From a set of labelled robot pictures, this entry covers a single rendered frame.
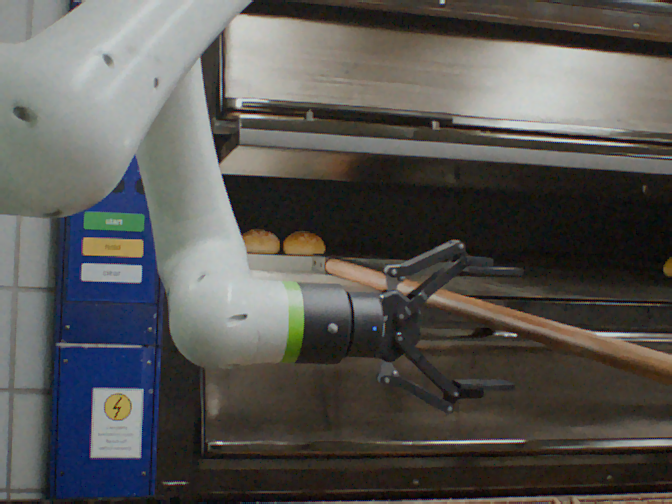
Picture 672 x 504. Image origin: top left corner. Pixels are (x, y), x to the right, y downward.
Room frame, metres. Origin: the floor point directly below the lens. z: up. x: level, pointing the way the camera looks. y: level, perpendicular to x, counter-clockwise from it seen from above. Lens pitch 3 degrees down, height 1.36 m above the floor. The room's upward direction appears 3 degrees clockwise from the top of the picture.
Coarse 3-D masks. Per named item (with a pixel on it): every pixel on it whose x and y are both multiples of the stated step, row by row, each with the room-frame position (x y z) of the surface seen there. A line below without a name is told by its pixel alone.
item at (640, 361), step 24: (336, 264) 2.38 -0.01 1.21; (384, 288) 2.11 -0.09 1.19; (408, 288) 2.01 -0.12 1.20; (456, 312) 1.82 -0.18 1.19; (480, 312) 1.73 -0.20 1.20; (504, 312) 1.67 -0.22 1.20; (528, 336) 1.59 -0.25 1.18; (552, 336) 1.52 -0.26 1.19; (576, 336) 1.47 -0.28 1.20; (600, 336) 1.43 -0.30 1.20; (600, 360) 1.41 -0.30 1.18; (624, 360) 1.36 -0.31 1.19; (648, 360) 1.31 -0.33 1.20
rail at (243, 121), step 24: (240, 120) 1.86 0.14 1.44; (264, 120) 1.87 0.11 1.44; (288, 120) 1.88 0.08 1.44; (312, 120) 1.89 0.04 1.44; (480, 144) 1.97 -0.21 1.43; (504, 144) 1.98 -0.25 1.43; (528, 144) 1.99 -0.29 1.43; (552, 144) 2.00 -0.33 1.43; (576, 144) 2.02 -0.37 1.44; (600, 144) 2.03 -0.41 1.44
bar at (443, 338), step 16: (432, 336) 1.70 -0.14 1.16; (448, 336) 1.71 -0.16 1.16; (464, 336) 1.71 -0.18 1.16; (480, 336) 1.72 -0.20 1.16; (496, 336) 1.73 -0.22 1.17; (512, 336) 1.73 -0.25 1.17; (608, 336) 1.78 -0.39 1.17; (624, 336) 1.79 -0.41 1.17; (640, 336) 1.80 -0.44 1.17; (656, 336) 1.80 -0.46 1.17
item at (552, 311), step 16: (496, 304) 2.13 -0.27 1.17; (512, 304) 2.14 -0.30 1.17; (528, 304) 2.15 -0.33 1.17; (544, 304) 2.16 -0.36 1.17; (560, 304) 2.17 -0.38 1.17; (576, 304) 2.18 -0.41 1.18; (592, 304) 2.19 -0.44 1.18; (608, 304) 2.20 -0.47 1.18; (624, 304) 2.21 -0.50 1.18; (640, 304) 2.22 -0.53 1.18; (656, 304) 2.23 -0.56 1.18; (432, 320) 2.10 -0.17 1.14; (448, 320) 2.11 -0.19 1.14; (464, 320) 2.12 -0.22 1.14; (560, 320) 2.17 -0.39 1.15; (576, 320) 2.18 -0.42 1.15; (592, 320) 2.19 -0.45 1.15; (608, 320) 2.20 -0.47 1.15; (624, 320) 2.21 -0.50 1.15; (640, 320) 2.22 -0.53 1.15; (656, 320) 2.23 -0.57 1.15
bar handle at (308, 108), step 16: (304, 112) 1.94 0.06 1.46; (320, 112) 1.94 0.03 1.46; (336, 112) 1.95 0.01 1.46; (352, 112) 1.95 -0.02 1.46; (368, 112) 1.96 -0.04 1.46; (384, 112) 1.97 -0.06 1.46; (400, 112) 1.98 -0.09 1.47; (416, 112) 1.99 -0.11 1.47; (432, 112) 2.00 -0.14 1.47; (432, 128) 1.99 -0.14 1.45
